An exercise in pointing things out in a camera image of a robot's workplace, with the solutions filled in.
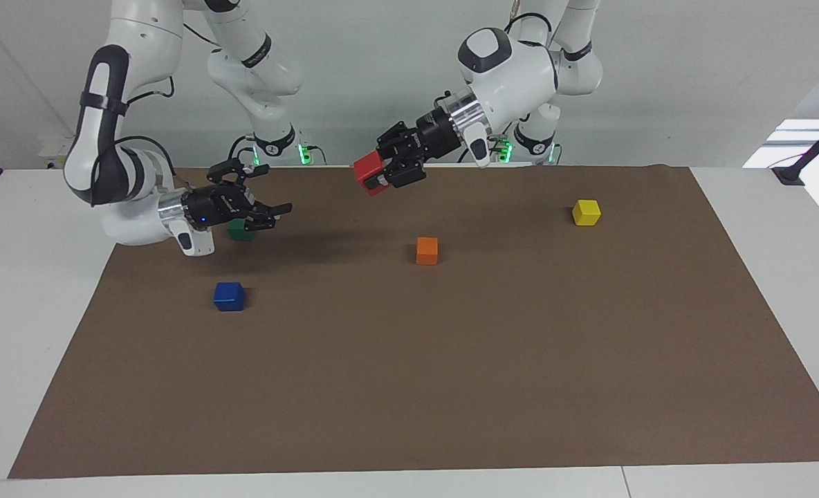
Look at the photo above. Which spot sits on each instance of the blue cube block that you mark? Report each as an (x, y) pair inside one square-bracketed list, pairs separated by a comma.
[(228, 297)]

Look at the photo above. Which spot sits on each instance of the red cube block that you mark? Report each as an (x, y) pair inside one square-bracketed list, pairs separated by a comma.
[(366, 173)]

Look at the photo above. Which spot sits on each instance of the white wall box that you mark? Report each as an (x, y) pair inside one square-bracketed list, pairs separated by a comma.
[(53, 152)]

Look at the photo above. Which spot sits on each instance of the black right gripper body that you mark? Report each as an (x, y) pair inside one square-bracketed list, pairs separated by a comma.
[(216, 206)]

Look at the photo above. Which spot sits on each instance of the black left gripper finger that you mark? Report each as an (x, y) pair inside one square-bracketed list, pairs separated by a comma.
[(406, 174), (399, 142)]

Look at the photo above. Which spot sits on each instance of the orange cube block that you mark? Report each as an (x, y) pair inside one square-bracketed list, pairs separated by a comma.
[(427, 250)]

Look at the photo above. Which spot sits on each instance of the brown table mat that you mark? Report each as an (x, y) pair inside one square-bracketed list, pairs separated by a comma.
[(409, 380)]

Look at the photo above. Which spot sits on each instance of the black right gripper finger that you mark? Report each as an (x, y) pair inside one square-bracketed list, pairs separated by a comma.
[(229, 173), (261, 216)]

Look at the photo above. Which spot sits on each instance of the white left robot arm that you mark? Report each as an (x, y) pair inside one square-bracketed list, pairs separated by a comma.
[(513, 76)]

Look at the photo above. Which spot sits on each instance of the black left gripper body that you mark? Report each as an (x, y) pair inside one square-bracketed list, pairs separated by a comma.
[(440, 135)]

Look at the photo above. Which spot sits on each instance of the green cube block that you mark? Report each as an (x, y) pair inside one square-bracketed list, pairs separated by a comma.
[(240, 234)]

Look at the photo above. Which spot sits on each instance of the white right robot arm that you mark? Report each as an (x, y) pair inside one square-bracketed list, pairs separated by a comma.
[(133, 34)]

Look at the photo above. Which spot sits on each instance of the yellow cube block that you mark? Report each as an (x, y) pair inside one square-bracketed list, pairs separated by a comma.
[(586, 212)]

